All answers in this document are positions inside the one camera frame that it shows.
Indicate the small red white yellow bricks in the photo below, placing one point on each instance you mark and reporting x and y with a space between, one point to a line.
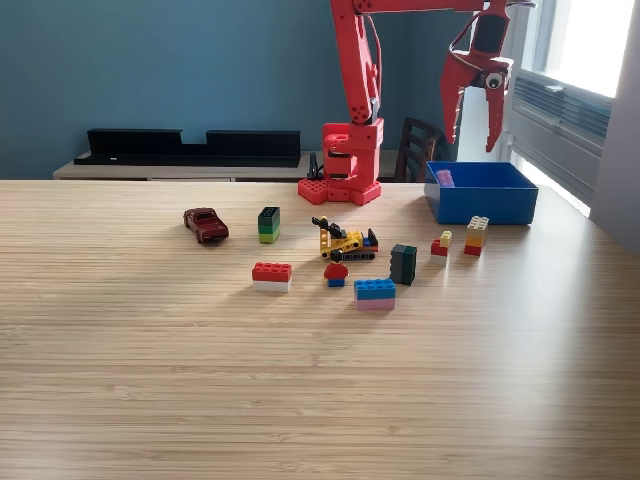
440 250

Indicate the blue plastic bin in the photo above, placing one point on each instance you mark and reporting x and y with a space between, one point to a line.
485 205

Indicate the pale wooden sideboard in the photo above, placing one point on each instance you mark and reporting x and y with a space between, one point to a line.
150 172

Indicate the dark red toy car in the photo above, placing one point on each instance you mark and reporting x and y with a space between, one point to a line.
206 226

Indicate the dark wooden chair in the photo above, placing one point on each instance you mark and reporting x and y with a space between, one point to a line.
417 150

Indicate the yellow toy digger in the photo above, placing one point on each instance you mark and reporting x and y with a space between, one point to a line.
345 242

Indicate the red white brick stack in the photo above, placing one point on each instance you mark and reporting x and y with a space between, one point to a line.
271 277

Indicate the cream orange red brick stack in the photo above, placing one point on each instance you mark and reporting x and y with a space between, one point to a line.
476 237

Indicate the blue pink brick stack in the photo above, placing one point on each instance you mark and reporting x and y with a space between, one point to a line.
375 295

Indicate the grey radiator unit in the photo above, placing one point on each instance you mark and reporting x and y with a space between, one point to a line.
560 130

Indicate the black table clamp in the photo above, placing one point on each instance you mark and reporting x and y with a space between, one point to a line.
314 167

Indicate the grey dark green brick stack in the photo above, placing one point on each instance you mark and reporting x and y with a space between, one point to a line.
402 265

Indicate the pink purple brick stack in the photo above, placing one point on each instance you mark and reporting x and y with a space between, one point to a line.
445 178

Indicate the white window frame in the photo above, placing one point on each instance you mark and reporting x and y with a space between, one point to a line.
540 50

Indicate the toy figure red shirt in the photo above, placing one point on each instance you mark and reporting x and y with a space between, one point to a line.
336 272

